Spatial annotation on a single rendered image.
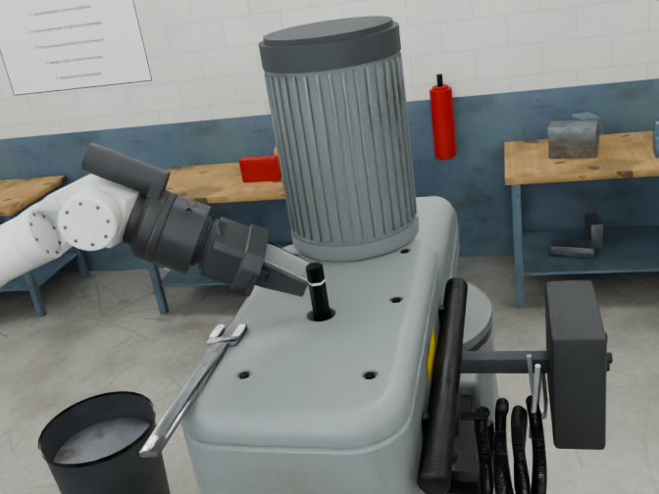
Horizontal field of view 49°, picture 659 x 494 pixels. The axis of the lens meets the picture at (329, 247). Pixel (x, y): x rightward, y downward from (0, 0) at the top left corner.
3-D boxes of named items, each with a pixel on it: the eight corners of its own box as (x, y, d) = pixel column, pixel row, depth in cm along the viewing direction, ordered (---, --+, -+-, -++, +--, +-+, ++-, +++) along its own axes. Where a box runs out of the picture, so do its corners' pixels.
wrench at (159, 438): (167, 459, 70) (165, 452, 70) (130, 457, 71) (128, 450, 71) (247, 328, 91) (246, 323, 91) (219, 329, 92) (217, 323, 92)
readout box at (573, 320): (613, 452, 115) (615, 339, 107) (553, 450, 118) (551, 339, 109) (598, 379, 133) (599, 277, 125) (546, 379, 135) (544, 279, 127)
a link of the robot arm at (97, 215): (145, 281, 83) (47, 248, 81) (163, 246, 93) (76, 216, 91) (176, 194, 79) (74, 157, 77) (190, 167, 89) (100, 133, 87)
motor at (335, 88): (412, 260, 103) (387, 29, 91) (278, 265, 108) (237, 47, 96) (425, 208, 121) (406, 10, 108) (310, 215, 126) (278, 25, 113)
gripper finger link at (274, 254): (310, 260, 92) (264, 243, 91) (301, 280, 93) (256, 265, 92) (310, 254, 94) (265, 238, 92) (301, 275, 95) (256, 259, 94)
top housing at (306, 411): (417, 548, 76) (402, 424, 70) (187, 534, 82) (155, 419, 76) (446, 321, 117) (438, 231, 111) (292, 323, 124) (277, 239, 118)
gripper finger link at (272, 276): (300, 298, 89) (253, 281, 88) (310, 276, 87) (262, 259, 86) (300, 304, 87) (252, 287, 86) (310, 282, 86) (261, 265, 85)
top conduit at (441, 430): (451, 498, 76) (448, 472, 75) (411, 497, 77) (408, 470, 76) (468, 295, 116) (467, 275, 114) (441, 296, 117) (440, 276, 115)
